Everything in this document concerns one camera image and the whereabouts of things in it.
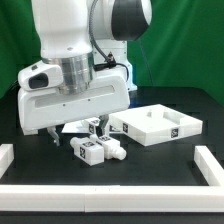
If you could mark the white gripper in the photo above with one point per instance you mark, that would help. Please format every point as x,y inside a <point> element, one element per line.
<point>41,105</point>

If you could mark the white square tabletop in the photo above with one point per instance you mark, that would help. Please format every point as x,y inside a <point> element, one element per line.
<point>150,125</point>

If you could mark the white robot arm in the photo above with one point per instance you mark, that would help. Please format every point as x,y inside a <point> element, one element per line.
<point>67,84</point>

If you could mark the white tag sheet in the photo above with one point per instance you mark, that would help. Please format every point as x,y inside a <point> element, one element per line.
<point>74,127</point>

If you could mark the white U-shaped fence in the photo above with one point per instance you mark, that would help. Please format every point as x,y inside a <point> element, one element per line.
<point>62,198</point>

